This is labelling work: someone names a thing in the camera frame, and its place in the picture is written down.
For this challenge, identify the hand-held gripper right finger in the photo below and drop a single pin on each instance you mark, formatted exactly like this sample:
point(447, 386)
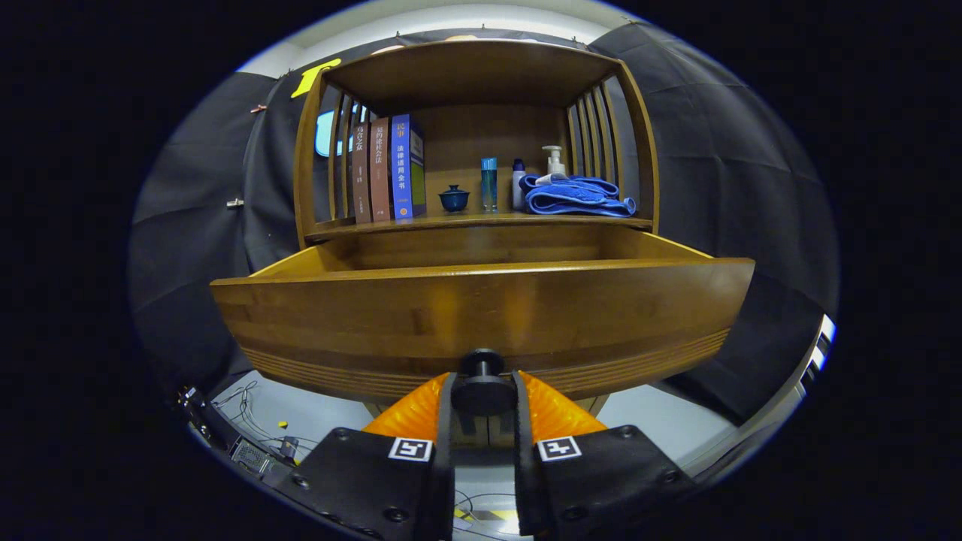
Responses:
point(522, 466)

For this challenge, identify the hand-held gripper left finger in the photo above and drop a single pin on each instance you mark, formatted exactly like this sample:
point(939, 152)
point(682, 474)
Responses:
point(446, 466)

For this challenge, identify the wooden drawer with black knob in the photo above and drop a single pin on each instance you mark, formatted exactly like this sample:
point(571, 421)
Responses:
point(481, 315)

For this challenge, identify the wooden countertop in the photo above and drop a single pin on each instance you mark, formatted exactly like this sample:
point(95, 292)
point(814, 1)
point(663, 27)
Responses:
point(481, 219)

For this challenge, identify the wooden cabinet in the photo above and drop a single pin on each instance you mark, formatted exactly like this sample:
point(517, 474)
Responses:
point(481, 75)

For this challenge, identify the black electronics box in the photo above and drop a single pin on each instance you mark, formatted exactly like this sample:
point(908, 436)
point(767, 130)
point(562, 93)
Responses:
point(255, 454)

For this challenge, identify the blue lidded teacup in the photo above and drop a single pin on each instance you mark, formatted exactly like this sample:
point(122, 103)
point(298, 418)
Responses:
point(454, 200)

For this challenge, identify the blue towel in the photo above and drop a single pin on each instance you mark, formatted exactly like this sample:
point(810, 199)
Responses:
point(579, 197)

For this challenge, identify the white bottle dark blue cap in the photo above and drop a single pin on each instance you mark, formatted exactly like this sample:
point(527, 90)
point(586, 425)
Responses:
point(518, 188)

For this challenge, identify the blue glass bottle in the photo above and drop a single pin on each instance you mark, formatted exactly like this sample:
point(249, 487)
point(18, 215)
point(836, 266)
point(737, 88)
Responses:
point(489, 188)

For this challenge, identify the blue book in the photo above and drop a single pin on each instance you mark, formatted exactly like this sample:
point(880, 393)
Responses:
point(402, 169)

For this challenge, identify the reddish brown book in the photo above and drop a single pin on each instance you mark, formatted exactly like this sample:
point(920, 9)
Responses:
point(380, 173)

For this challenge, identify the white pump bottle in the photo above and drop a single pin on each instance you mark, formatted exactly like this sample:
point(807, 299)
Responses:
point(555, 164)

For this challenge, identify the dark brown book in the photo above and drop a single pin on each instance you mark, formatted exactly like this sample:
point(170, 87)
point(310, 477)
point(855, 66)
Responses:
point(361, 173)

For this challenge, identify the white panel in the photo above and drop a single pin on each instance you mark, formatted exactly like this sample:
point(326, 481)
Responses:
point(825, 334)

